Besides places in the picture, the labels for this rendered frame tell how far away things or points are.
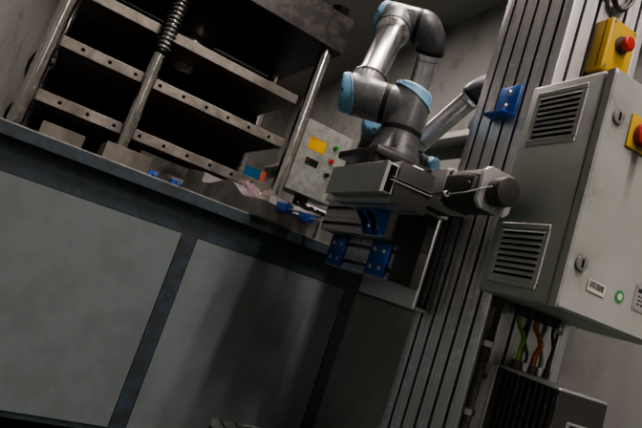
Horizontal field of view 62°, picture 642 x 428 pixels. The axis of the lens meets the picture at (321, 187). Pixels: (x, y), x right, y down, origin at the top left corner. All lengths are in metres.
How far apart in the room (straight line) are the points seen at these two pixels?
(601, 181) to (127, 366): 1.36
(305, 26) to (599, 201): 1.97
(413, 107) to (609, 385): 2.58
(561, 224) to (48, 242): 1.31
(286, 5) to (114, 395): 1.89
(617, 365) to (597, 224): 2.63
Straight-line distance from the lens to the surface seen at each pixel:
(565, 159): 1.14
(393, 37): 1.74
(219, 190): 1.90
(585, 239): 1.08
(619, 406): 3.66
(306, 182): 2.86
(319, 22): 2.83
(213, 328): 1.80
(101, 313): 1.72
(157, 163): 2.53
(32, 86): 2.45
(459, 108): 2.04
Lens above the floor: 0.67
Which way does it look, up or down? 9 degrees up
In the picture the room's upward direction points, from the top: 19 degrees clockwise
